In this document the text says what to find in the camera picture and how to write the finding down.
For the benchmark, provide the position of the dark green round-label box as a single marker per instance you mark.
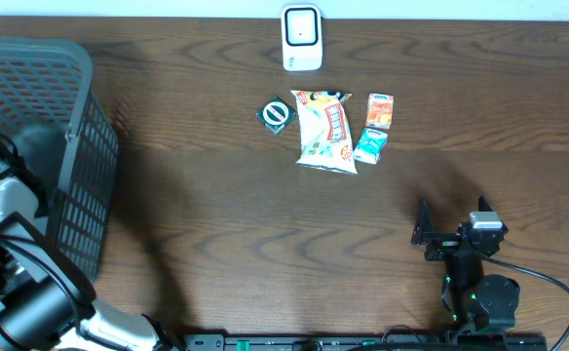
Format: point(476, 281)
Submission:
point(276, 115)

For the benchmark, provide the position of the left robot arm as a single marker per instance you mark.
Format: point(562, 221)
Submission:
point(46, 301)

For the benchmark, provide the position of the orange tissue pack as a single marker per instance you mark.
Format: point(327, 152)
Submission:
point(379, 113)

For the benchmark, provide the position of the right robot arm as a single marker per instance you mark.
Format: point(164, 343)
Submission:
point(481, 304)

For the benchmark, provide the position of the teal tissue pack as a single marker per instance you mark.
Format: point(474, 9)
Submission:
point(368, 149)

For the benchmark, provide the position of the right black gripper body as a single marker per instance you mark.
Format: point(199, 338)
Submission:
point(442, 248)

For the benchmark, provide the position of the grey plastic shopping basket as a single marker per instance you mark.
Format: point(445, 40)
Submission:
point(48, 109)

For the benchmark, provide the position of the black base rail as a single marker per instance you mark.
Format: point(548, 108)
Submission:
point(395, 341)

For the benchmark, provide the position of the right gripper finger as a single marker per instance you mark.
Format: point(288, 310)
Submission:
point(483, 205)
point(424, 230)

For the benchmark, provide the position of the yellow snack bag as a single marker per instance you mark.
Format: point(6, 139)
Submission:
point(325, 134)

